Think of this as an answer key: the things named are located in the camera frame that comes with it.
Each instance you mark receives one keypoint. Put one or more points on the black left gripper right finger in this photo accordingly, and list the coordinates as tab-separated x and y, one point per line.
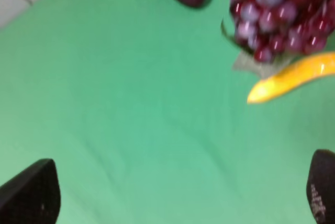
320	186

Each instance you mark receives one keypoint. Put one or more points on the yellow banana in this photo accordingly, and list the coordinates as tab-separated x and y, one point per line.
293	76

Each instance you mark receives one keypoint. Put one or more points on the red purple grape bunch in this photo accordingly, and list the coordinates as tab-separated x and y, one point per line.
272	34

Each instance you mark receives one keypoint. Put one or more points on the green tablecloth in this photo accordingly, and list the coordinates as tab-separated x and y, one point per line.
138	105

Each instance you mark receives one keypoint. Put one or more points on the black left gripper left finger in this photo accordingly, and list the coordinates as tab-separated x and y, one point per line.
32	196

